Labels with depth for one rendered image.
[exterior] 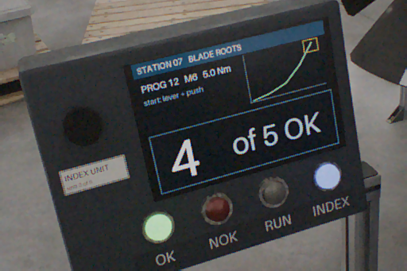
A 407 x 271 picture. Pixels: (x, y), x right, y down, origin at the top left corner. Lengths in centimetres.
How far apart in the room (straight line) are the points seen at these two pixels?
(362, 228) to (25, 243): 189
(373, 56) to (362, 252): 52
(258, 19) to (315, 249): 173
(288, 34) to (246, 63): 4
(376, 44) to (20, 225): 175
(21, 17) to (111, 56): 313
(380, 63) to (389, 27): 7
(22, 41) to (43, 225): 142
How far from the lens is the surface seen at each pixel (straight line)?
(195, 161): 49
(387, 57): 114
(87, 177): 48
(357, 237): 68
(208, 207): 50
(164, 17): 409
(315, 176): 53
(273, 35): 50
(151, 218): 49
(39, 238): 245
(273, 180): 52
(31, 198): 269
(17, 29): 361
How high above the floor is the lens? 142
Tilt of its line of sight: 28 degrees down
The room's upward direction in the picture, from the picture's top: 7 degrees counter-clockwise
